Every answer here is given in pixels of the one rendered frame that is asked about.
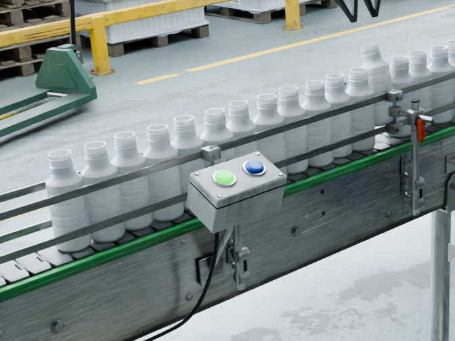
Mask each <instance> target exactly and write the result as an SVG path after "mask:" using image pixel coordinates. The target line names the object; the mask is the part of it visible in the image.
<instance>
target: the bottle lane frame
mask: <svg viewBox="0 0 455 341"><path fill-rule="evenodd" d="M453 153H455V124H453V125H452V126H451V127H448V128H446V129H441V130H440V131H437V132H434V133H429V134H428V135H425V140H424V141H423V142H420V160H419V177H422V178H423V179H424V180H425V186H424V187H423V199H424V201H425V206H424V207H423V208H421V209H419V215H416V216H415V215H412V209H411V208H410V207H409V201H410V200H411V199H409V198H406V197H405V195H404V193H401V179H404V178H405V176H404V174H403V173H401V160H402V159H404V158H408V171H407V174H408V175H410V176H412V169H411V141H409V142H405V141H404V143H403V144H401V145H397V146H395V147H393V146H391V148H389V149H387V150H384V151H381V152H380V151H378V153H376V154H373V155H370V156H364V158H361V159H359V160H356V161H351V160H350V163H348V164H344V165H342V166H336V168H334V169H331V170H328V171H322V173H320V174H317V175H314V176H312V177H309V176H307V178H306V179H303V180H300V181H297V182H293V181H291V184H290V185H286V186H285V188H284V194H283V197H282V203H281V207H280V209H277V210H275V211H272V212H269V213H267V214H264V215H261V216H260V217H256V218H254V219H251V220H249V221H245V222H243V223H241V224H240V228H241V237H242V246H246V247H247V248H248V249H249V251H250V256H249V258H248V269H249V271H250V272H251V280H250V281H248V282H246V283H245V289H244V290H237V289H236V282H235V281H234V278H233V274H234V272H235V269H234V268H232V264H231V263H228V257H227V249H226V248H227V247H230V242H229V240H228V241H227V244H226V246H225V248H224V250H223V252H222V257H223V272H224V277H222V278H221V279H218V280H215V281H212V282H211V283H210V285H209V288H208V290H207V293H206V295H205V297H204V300H203V301H202V303H201V305H200V306H199V308H198V310H197V311H196V312H195V313H194V314H197V313H200V312H202V311H204V310H207V309H209V308H211V307H213V306H216V305H218V304H221V303H222V302H225V301H227V300H230V299H232V298H235V297H237V296H239V295H241V294H243V293H246V292H248V291H251V290H253V289H255V288H258V287H260V286H262V285H264V284H267V283H269V282H271V281H273V280H276V279H278V278H281V277H283V276H285V275H288V274H290V273H292V272H294V271H297V270H299V269H302V268H303V267H306V266H308V265H311V264H313V263H316V262H318V261H320V260H322V259H324V258H327V257H329V256H332V255H333V254H336V253H338V252H341V251H343V250H346V249H348V248H350V247H352V246H355V245H357V244H360V243H362V242H365V241H366V240H369V239H371V238H373V237H376V236H378V235H380V234H382V233H385V232H387V231H390V230H392V229H395V228H396V227H399V226H401V225H404V224H406V223H409V222H410V221H413V220H415V219H417V218H420V217H422V216H425V215H426V214H429V213H431V212H434V211H436V210H439V209H440V208H443V207H445V206H446V182H447V180H448V178H449V176H450V174H451V173H454V172H455V170H453V171H452V172H449V173H446V156H448V155H450V154H453ZM172 224H173V226H172V227H169V228H167V229H163V230H161V231H157V230H155V229H154V233H152V234H150V235H147V236H144V237H135V236H134V237H135V240H133V241H131V242H127V243H125V244H122V245H118V244H115V243H114V244H115V247H114V248H111V249H108V250H105V251H103V252H98V251H95V250H93V251H94V252H95V254H94V255H91V256H88V257H86V258H82V259H81V260H78V259H76V258H73V257H72V258H73V259H74V262H73V263H69V264H67V265H64V266H61V267H55V266H53V265H51V267H52V270H50V271H47V272H44V273H41V274H38V275H33V274H31V273H28V274H29V275H30V277H29V278H28V279H24V280H22V281H19V282H16V283H10V282H8V281H6V284H7V285H6V286H5V287H3V288H0V341H134V340H137V339H139V338H142V337H144V336H147V335H148V334H151V333H153V332H156V331H158V330H160V329H162V328H164V327H167V326H169V325H172V324H174V323H177V322H178V321H181V320H183V319H185V318H186V317H187V316H188V315H189V314H190V313H191V312H192V310H193V309H194V307H195V306H196V304H197V302H198V301H199V299H200V297H201V295H202V292H203V290H204V287H205V285H203V286H201V285H200V273H199V266H198V261H199V260H201V259H203V258H206V257H208V256H211V255H213V251H214V245H215V233H212V232H211V231H210V230H209V229H208V228H207V227H206V226H205V225H204V224H203V223H202V222H201V221H200V220H199V219H198V217H197V218H195V217H192V219H191V220H189V221H186V222H184V223H180V224H175V223H172Z"/></svg>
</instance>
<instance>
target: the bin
mask: <svg viewBox="0 0 455 341"><path fill-rule="evenodd" d="M452 171H455V153H453V154H450V155H448V156H446V173H449V172H452ZM454 257H455V245H454V244H451V243H448V262H450V261H451V260H452V259H453V258H454Z"/></svg>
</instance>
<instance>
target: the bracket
mask: <svg viewBox="0 0 455 341"><path fill-rule="evenodd" d="M385 93H386V94H387V99H386V100H385V101H388V102H391V103H393V106H391V107H389V116H390V117H393V123H389V124H385V125H387V132H386V133H388V134H391V135H396V134H399V133H403V123H401V122H397V118H399V117H401V116H403V117H406V123H407V125H410V126H411V169H412V176H410V175H408V174H407V171H408V158H404V159H402V160H401V173H403V174H404V176H405V178H404V179H401V193H404V195H405V197H406V198H409V199H411V200H410V201H409V207H410V208H411V209H412V215H415V216H416V215H419V209H421V208H423V207H424V206H425V201H424V199H423V187H424V186H425V180H424V179H423V178H422V177H419V160H420V142H423V141H424V140H425V125H426V122H427V123H430V124H433V123H434V122H435V119H434V118H431V117H428V116H425V111H424V109H423V108H420V100H419V99H411V110H408V111H404V110H403V108H402V107H401V106H397V105H396V102H398V101H402V100H403V91H400V90H397V89H392V90H389V91H386V92H385ZM201 150H202V156H203V158H202V159H203V160H206V161H208V162H211V165H208V166H207V167H206V168H208V167H211V166H215V165H216V164H215V160H218V159H220V158H221V148H220V147H217V146H216V145H210V146H206V147H203V148H201ZM408 179H410V180H409V187H410V189H411V190H412V195H411V196H410V195H408V193H407V190H408ZM229 242H230V247H227V248H226V249H227V262H228V263H231V264H232V268H234V269H235V272H234V274H233V278H234V281H235V282H236V289H237V290H244V289H245V283H246V282H248V281H250V280H251V272H250V271H249V269H248V258H249V256H250V251H249V249H248V248H247V247H246V246H242V237H241V228H240V224H238V225H234V226H233V232H232V234H231V236H230V238H229Z"/></svg>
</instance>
